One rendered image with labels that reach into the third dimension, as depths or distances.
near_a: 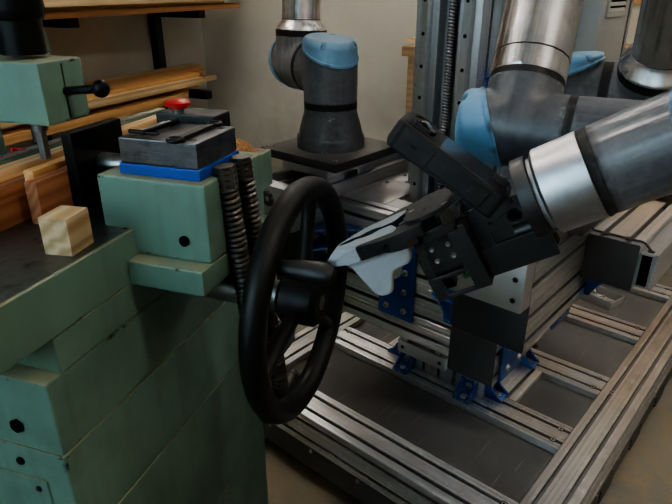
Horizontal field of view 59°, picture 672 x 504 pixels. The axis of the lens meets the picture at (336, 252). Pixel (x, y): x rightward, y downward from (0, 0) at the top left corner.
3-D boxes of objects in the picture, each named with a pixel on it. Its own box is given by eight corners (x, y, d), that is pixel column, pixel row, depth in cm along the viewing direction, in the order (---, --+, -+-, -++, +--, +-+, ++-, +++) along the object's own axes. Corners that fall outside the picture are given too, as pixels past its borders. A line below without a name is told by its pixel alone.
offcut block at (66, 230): (72, 257, 59) (65, 220, 57) (45, 254, 59) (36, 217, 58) (94, 242, 62) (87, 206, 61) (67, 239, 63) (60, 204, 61)
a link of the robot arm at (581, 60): (521, 125, 106) (532, 45, 100) (602, 132, 100) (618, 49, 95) (508, 139, 96) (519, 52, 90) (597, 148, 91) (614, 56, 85)
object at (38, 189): (44, 225, 67) (35, 183, 64) (32, 223, 67) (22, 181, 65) (134, 182, 81) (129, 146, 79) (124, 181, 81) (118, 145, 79)
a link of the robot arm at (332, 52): (319, 107, 121) (318, 37, 115) (290, 97, 131) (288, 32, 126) (368, 102, 126) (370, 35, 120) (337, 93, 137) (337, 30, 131)
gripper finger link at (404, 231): (357, 268, 54) (445, 234, 49) (349, 253, 53) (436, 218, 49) (371, 247, 58) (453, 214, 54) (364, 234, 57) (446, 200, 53)
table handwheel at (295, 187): (369, 236, 86) (324, 438, 77) (246, 220, 92) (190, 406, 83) (319, 127, 60) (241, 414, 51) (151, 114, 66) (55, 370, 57)
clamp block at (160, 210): (209, 266, 64) (201, 187, 60) (105, 250, 68) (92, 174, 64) (267, 219, 76) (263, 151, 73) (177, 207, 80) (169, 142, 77)
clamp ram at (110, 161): (126, 214, 68) (114, 137, 65) (73, 207, 70) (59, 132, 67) (170, 190, 76) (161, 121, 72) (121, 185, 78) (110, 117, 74)
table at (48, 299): (62, 425, 45) (46, 360, 43) (-207, 353, 54) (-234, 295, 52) (326, 188, 97) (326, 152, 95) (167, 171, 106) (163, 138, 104)
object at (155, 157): (200, 182, 61) (195, 129, 59) (112, 172, 65) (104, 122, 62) (255, 151, 73) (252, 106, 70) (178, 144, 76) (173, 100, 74)
